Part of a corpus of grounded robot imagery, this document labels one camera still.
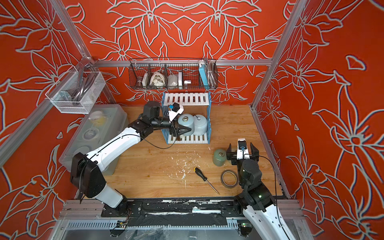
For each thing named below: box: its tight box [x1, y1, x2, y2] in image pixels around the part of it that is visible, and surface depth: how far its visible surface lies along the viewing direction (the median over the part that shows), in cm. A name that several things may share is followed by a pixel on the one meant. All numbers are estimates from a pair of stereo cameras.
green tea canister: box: [213, 148, 228, 167], surface depth 85 cm
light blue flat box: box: [198, 64, 209, 89], surface depth 87 cm
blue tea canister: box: [177, 113, 195, 136], surface depth 70 cm
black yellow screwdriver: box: [193, 167, 220, 195], surface depth 85 cm
